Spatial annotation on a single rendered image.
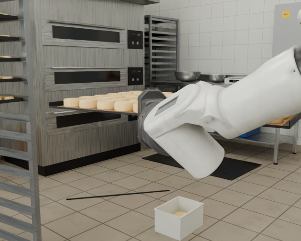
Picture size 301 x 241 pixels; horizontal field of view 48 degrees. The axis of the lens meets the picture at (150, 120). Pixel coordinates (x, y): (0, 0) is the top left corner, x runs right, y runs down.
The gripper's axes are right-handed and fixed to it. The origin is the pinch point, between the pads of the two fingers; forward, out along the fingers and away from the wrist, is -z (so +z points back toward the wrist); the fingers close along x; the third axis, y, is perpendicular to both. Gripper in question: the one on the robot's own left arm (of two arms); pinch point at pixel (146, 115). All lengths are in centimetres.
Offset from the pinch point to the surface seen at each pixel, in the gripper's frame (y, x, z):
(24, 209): 39, -59, -98
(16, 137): 41, -23, -99
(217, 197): -106, -99, -183
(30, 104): 33, -7, -93
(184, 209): -65, -92, -151
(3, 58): 42, 14, -87
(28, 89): 33, 0, -92
